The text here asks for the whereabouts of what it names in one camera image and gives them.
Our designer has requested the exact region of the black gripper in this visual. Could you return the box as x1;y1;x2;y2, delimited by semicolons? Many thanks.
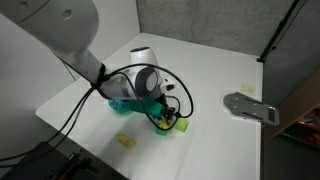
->
159;94;178;124

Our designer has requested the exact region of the yellow duck toy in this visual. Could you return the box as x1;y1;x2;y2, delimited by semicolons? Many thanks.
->
116;133;137;149

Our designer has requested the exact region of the green blue bowl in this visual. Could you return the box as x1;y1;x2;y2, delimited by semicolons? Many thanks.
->
107;97;135;115

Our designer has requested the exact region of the wooden toy shelf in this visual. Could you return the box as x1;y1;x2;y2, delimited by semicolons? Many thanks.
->
269;71;320;149

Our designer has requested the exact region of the lime green cube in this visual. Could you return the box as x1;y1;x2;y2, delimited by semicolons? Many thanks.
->
173;118;190;133

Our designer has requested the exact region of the grey metal mounting plate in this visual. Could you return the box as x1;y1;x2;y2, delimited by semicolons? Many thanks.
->
222;92;280;127

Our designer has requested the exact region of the pale yellow tape patch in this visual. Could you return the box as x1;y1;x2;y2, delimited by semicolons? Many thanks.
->
240;84;255;94

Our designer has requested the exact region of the black tripod stand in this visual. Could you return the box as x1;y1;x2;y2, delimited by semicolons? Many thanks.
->
256;0;308;64

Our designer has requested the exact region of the black equipment case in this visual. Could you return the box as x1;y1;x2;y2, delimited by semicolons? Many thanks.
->
0;141;129;180

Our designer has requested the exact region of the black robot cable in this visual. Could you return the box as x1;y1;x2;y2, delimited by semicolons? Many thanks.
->
0;71;183;169
0;63;195;161

